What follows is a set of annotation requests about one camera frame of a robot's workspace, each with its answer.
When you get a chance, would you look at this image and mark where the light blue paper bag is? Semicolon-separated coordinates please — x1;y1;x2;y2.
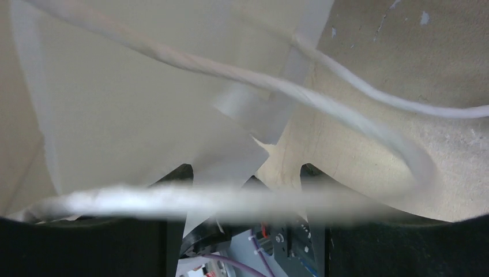
1;1;488;232

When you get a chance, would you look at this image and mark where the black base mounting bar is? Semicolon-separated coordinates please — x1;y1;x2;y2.
268;216;325;277

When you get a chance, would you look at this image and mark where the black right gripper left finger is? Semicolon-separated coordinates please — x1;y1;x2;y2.
0;163;195;277

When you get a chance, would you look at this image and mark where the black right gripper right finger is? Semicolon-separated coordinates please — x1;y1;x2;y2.
299;163;489;277

